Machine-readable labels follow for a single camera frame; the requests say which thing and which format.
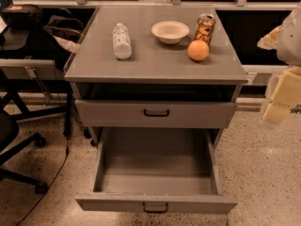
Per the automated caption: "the black bag on desk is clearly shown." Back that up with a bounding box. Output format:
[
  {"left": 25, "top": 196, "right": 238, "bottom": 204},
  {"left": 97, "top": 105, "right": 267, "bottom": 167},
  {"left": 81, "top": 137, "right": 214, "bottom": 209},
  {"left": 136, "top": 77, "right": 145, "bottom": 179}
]
[{"left": 1, "top": 4, "right": 43, "bottom": 29}]

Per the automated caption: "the orange fruit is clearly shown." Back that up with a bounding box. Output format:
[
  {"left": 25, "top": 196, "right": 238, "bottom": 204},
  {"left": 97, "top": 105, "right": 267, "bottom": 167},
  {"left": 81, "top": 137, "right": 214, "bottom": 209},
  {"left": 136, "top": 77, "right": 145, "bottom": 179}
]
[{"left": 187, "top": 40, "right": 209, "bottom": 61}]

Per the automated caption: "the black floor cable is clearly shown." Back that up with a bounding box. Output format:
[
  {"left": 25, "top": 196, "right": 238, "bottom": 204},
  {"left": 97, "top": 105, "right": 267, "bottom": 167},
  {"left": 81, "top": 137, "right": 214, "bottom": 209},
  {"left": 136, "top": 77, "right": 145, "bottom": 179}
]
[{"left": 14, "top": 135, "right": 71, "bottom": 226}]

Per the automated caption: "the grey drawer cabinet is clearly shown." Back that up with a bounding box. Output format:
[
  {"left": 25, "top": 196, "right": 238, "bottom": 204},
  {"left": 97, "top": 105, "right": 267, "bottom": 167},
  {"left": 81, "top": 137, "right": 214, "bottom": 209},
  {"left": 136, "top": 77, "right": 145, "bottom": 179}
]
[{"left": 65, "top": 5, "right": 246, "bottom": 144}]

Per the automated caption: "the clear plastic water bottle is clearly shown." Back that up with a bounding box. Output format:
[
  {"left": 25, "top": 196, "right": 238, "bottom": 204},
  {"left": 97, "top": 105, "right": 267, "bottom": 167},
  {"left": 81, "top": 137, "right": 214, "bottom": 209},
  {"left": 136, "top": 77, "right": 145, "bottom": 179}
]
[{"left": 113, "top": 23, "right": 132, "bottom": 60}]

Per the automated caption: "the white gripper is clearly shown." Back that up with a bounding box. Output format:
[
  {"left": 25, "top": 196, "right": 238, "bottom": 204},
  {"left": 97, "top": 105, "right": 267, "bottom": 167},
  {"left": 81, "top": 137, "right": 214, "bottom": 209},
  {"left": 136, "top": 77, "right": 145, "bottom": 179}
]
[{"left": 257, "top": 26, "right": 301, "bottom": 129}]

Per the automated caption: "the white paper bowl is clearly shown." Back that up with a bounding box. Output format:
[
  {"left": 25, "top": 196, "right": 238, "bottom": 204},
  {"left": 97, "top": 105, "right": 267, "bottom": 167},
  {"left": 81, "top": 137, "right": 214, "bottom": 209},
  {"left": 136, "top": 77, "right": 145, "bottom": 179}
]
[{"left": 151, "top": 21, "right": 190, "bottom": 44}]

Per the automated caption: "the black office chair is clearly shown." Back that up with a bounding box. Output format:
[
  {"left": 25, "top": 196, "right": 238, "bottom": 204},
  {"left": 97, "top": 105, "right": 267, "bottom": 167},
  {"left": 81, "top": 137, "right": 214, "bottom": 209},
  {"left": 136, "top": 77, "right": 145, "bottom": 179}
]
[{"left": 0, "top": 69, "right": 50, "bottom": 195}]

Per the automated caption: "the grey top drawer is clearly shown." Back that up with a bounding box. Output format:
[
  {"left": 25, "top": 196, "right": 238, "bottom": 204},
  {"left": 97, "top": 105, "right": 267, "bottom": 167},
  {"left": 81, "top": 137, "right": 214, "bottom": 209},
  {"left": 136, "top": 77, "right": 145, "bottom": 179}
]
[{"left": 75, "top": 100, "right": 237, "bottom": 129}]

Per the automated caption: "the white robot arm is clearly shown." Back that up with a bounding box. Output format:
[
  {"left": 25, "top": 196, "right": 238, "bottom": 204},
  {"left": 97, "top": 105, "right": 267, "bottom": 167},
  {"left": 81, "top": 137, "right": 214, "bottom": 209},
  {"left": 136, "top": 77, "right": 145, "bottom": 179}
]
[{"left": 257, "top": 6, "right": 301, "bottom": 129}]

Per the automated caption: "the orange patterned drink can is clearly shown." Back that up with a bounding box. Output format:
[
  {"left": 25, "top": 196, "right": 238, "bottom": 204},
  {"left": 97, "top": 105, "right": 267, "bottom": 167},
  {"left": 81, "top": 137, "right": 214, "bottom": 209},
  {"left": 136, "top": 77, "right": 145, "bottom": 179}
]
[{"left": 194, "top": 13, "right": 216, "bottom": 45}]

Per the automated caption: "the black top drawer handle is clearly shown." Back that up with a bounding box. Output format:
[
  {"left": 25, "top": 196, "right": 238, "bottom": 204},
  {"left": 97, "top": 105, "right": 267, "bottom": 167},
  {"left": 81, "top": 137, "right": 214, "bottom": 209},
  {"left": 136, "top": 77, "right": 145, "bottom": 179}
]
[{"left": 143, "top": 109, "right": 170, "bottom": 118}]

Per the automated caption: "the grey drawer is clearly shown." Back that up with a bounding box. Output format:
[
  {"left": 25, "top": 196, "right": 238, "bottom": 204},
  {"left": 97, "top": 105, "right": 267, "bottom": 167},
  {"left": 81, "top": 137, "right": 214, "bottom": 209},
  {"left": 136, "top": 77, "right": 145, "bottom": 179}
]
[
  {"left": 75, "top": 100, "right": 237, "bottom": 129},
  {"left": 75, "top": 128, "right": 237, "bottom": 214}
]

